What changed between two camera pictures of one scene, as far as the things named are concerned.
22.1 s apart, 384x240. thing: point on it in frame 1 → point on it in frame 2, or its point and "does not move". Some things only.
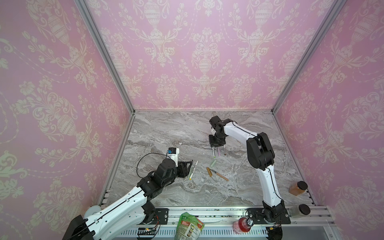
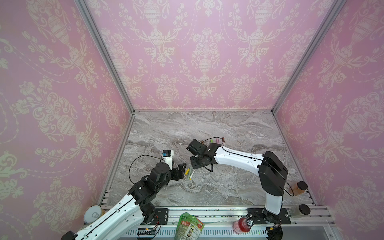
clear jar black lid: (297, 211) does not move
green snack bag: (189, 227) does not move
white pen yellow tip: (190, 178) does not move
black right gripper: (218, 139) → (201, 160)
